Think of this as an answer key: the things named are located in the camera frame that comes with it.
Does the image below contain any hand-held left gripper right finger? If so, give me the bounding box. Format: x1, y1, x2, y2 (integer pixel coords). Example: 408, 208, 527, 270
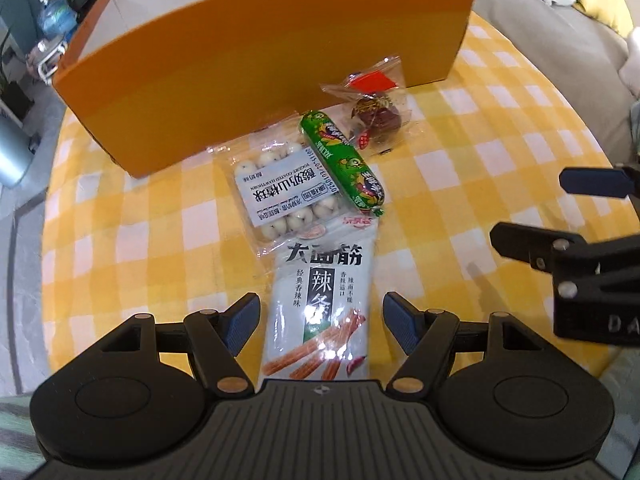
382, 290, 544, 398

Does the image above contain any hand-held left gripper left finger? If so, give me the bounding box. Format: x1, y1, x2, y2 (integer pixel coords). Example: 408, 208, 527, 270
100, 293, 262, 398

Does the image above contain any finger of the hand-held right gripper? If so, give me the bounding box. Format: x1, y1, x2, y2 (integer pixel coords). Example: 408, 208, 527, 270
558, 162, 640, 200
489, 220, 610, 282

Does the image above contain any white spicy strip packet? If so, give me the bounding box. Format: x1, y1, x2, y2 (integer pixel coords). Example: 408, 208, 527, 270
261, 215, 377, 387

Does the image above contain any clear packet of white balls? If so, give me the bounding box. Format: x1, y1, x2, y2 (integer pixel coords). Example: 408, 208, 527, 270
207, 132, 352, 257

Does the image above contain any green sausage stick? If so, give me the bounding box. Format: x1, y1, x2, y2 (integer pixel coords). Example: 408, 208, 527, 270
299, 110, 389, 217

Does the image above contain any clear brown cake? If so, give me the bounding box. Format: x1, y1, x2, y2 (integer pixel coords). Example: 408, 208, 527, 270
320, 55, 427, 157

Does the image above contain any orange cardboard box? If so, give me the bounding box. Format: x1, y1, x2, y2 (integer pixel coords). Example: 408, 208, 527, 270
52, 0, 481, 180

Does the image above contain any teal striped cloth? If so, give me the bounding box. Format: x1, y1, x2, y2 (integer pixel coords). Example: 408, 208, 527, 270
597, 345, 640, 480

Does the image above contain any yellow checked tablecloth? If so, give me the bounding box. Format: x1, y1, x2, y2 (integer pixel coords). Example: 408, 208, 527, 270
42, 10, 622, 402

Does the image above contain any beige sofa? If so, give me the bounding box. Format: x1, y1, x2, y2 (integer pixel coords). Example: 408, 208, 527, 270
470, 0, 640, 172

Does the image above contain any silver pedal trash can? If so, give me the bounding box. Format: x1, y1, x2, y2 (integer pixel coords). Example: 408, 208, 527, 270
0, 115, 42, 189

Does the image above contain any small white rolling stool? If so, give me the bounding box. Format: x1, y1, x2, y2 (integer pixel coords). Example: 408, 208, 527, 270
25, 37, 69, 86

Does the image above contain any blue water jug with pump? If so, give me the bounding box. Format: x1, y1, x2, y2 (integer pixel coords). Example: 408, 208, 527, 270
36, 0, 79, 37

